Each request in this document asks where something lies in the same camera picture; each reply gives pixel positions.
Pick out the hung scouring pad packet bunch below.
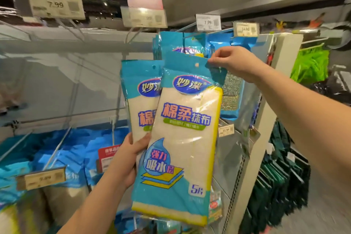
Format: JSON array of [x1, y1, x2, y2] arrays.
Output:
[[208, 33, 258, 122]]

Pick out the metal peg hook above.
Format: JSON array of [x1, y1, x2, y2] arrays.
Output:
[[44, 127, 73, 170], [55, 18, 87, 42], [125, 27, 144, 45]]

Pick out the person's right forearm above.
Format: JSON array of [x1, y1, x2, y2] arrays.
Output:
[[252, 64, 351, 204]]

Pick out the striped sponge packets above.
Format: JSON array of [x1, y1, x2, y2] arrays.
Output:
[[115, 209, 223, 234]]

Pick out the person's left hand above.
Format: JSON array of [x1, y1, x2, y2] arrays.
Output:
[[107, 131, 151, 188]]

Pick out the clear grey price tag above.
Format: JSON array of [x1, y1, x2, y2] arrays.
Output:
[[233, 22, 260, 38]]

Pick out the hanging red clip strip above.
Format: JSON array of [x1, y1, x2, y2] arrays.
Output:
[[266, 34, 278, 67]]

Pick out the dark green goods pile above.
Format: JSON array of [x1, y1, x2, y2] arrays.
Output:
[[238, 121, 312, 234]]

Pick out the clear hanging label pouch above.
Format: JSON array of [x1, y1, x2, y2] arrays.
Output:
[[238, 127, 261, 158]]

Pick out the blue antibacterial cloth packets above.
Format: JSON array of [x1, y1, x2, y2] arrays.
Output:
[[0, 154, 56, 234]]

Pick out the clear packets with green print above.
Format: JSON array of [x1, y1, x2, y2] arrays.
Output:
[[208, 187, 224, 224]]

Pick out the hanging bright green bags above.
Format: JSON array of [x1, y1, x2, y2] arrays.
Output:
[[291, 45, 330, 85]]

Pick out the yellowish price tag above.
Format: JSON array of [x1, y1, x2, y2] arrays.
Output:
[[218, 123, 235, 137], [16, 168, 67, 190]]

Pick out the person's right hand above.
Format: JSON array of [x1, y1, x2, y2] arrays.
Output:
[[207, 46, 267, 85]]

